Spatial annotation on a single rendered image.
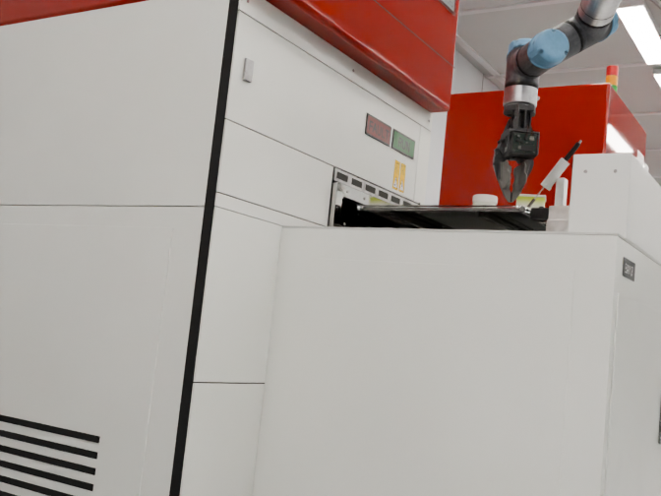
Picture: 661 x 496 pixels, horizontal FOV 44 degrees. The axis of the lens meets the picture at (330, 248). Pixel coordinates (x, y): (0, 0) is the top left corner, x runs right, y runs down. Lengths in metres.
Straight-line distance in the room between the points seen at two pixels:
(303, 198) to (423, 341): 0.42
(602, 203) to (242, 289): 0.63
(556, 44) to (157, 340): 1.01
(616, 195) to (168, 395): 0.81
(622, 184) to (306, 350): 0.62
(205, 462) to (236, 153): 0.54
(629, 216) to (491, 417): 0.39
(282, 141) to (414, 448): 0.62
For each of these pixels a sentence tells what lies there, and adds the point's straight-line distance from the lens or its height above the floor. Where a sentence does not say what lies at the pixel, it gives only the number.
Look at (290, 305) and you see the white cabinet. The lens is 1.55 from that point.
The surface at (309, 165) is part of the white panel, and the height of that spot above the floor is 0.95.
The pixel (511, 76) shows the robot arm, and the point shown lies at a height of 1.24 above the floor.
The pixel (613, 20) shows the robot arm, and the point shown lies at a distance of 1.93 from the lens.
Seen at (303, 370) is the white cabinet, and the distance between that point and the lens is 1.52.
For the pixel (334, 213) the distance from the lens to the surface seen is 1.72.
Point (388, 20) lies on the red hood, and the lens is 1.88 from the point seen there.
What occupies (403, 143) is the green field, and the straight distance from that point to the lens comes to 2.02.
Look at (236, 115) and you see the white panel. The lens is 1.48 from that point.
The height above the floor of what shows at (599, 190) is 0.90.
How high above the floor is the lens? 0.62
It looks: 6 degrees up
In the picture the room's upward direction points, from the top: 6 degrees clockwise
